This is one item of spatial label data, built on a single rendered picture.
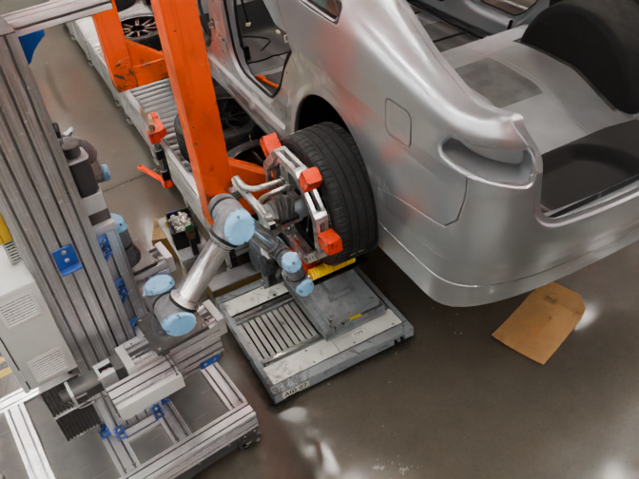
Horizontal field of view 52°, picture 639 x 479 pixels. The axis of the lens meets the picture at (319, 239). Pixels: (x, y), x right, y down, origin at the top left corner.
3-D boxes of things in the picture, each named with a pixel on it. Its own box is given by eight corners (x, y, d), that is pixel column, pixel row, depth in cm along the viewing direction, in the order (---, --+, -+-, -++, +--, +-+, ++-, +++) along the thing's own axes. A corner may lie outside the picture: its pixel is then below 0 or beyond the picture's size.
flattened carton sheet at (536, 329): (592, 304, 359) (593, 300, 356) (542, 365, 330) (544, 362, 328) (542, 280, 376) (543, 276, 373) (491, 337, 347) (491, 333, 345)
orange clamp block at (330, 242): (333, 239, 293) (342, 250, 286) (318, 246, 290) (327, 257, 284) (332, 227, 288) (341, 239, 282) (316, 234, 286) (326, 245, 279)
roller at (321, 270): (360, 262, 329) (359, 254, 325) (308, 285, 320) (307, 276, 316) (354, 256, 333) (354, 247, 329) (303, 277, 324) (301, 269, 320)
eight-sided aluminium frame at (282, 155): (334, 278, 307) (325, 184, 272) (321, 284, 305) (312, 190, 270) (282, 220, 345) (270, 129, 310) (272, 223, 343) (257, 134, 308)
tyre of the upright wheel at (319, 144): (346, 249, 351) (402, 248, 289) (307, 266, 344) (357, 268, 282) (302, 133, 345) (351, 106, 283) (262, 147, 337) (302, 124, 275)
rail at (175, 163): (243, 257, 387) (238, 228, 373) (229, 262, 384) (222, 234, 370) (128, 96, 558) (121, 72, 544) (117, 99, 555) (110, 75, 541)
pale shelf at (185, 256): (212, 254, 353) (211, 249, 351) (183, 265, 347) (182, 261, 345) (185, 213, 382) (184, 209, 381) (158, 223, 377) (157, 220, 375)
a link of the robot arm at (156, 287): (174, 290, 261) (166, 265, 252) (186, 310, 252) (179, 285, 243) (145, 303, 257) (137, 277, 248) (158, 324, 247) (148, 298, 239)
